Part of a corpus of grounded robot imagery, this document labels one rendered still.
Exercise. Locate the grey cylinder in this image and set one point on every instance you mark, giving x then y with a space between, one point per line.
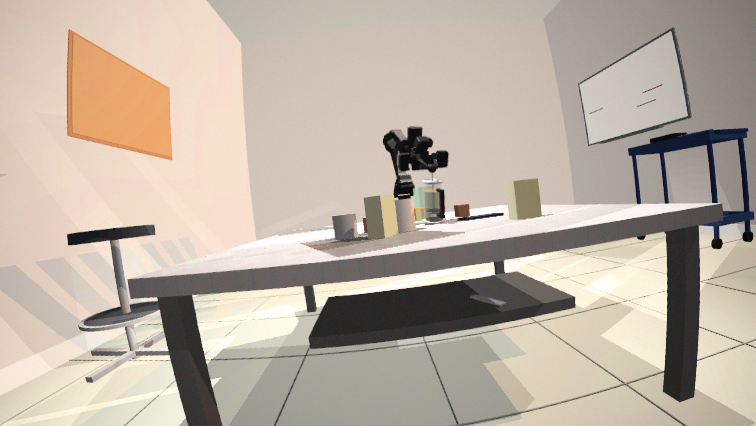
345 226

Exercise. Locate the pale yellow rectangular block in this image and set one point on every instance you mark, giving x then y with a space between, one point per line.
381 216
523 199

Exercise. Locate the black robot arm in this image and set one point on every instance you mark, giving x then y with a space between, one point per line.
396 143

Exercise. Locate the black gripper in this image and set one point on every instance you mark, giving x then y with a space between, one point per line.
421 160

